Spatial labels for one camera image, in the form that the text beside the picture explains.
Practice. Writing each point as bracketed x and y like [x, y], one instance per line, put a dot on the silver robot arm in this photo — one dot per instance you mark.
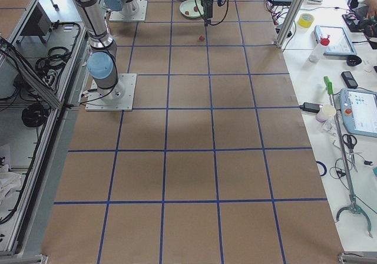
[101, 42]

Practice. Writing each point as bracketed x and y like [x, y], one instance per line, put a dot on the light green plate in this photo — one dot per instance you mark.
[189, 6]

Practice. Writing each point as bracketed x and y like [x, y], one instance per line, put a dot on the yellow tape roll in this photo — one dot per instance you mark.
[305, 20]

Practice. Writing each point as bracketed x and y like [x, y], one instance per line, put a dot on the clear bottle red cap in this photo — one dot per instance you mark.
[319, 50]

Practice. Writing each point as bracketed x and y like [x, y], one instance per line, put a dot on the teach pendant far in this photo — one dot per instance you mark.
[340, 42]

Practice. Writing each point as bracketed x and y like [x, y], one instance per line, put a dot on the teach pendant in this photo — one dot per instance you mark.
[358, 110]
[340, 42]

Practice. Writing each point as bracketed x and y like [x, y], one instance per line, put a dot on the black power adapter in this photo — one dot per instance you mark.
[310, 107]

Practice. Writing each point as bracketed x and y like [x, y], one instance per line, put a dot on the black remote device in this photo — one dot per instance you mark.
[349, 80]

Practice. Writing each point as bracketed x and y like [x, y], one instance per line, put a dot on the white paper cup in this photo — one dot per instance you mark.
[325, 112]

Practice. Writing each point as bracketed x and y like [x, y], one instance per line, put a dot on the teach pendant near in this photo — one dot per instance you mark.
[358, 110]

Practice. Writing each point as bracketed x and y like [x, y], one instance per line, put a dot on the blue tape roll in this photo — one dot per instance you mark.
[324, 170]

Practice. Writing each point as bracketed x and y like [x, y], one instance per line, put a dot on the long reach grabber tool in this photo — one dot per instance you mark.
[353, 207]

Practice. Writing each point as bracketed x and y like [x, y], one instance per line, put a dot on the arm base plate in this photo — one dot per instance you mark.
[134, 11]
[121, 97]

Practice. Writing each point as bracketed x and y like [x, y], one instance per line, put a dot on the aluminium frame post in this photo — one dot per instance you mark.
[287, 23]

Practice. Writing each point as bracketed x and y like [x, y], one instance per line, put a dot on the black handled scissors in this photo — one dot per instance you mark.
[350, 141]

